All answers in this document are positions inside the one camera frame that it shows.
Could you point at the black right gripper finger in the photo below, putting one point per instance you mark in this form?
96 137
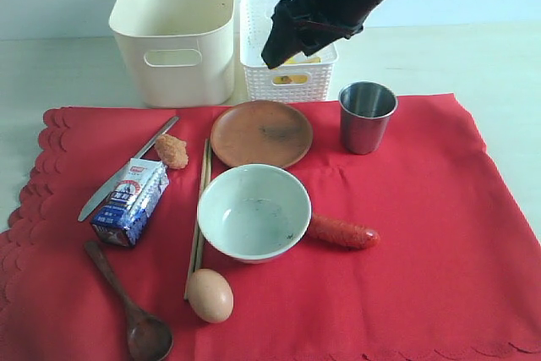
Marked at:
319 42
282 43

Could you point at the yellow cheese wedge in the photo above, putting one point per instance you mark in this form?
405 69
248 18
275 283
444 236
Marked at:
301 78

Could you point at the red sausage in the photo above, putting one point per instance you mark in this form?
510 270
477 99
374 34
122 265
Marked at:
339 232

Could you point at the yellow lemon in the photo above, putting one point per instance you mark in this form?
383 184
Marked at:
282 80

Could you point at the white perforated plastic basket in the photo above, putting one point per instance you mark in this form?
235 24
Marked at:
254 28

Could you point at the stainless steel cup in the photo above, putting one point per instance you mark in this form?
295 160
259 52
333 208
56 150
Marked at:
366 108

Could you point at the brown round plate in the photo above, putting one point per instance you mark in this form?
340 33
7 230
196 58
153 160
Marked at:
268 132

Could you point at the cream plastic storage bin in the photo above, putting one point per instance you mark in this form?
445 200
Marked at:
179 53

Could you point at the fried chicken nugget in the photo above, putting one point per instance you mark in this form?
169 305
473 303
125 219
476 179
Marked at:
172 151

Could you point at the pale green bowl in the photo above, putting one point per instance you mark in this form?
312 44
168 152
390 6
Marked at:
254 213

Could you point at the red scalloped tablecloth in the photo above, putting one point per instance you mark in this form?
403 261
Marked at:
455 276

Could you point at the left wooden chopstick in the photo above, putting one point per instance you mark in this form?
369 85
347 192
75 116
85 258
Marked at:
194 254

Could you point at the blue white milk carton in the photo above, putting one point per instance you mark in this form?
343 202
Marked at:
123 218

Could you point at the brown egg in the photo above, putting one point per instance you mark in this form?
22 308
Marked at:
210 296

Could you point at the dark wooden spoon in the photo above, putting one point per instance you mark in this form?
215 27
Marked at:
148 337

